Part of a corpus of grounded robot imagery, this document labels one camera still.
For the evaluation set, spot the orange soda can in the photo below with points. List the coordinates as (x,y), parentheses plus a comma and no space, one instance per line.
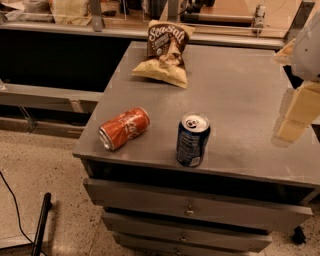
(119,130)

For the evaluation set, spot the black cabinet caster wheel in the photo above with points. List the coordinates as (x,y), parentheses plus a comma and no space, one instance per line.
(298,236)

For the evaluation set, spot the grey drawer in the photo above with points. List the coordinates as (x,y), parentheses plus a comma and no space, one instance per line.
(194,205)
(185,234)
(171,248)

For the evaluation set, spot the blue pepsi can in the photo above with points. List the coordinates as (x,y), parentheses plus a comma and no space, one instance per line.
(193,134)

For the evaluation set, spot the middle grey drawer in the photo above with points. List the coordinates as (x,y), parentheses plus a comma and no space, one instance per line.
(185,234)

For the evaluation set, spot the sea salt chip bag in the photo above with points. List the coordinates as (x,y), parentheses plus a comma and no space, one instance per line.
(165,46)

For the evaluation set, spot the top grey drawer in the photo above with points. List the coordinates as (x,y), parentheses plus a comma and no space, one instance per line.
(194,205)

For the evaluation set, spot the grey metal bench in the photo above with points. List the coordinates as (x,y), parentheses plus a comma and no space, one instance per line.
(26,97)

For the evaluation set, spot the bottom grey drawer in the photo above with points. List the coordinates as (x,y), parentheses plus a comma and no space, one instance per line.
(171,248)

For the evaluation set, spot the long background counter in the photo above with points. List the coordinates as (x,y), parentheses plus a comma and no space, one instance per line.
(197,38)

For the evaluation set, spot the grey drawer cabinet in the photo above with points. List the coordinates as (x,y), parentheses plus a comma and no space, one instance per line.
(198,171)

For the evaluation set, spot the black pole on floor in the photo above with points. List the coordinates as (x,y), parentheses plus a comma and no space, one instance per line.
(46,206)

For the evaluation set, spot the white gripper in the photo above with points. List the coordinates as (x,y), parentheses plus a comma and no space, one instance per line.
(308,53)

